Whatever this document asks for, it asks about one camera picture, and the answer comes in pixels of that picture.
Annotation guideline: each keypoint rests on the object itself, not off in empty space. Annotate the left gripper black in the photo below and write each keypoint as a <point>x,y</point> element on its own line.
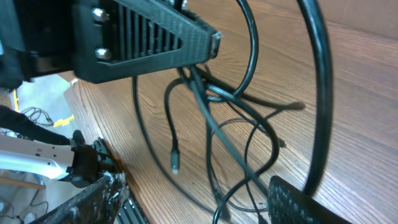
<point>36,38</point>

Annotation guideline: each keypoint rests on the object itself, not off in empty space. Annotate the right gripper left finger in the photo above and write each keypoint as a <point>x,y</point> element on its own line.
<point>98,203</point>

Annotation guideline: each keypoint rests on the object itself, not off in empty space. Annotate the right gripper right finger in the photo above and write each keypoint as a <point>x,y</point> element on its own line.
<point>288,204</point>

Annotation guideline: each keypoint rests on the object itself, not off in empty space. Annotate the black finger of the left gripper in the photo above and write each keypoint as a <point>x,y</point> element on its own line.
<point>126,38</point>

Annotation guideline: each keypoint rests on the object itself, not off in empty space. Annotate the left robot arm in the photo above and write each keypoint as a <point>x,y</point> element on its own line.
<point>39,151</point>

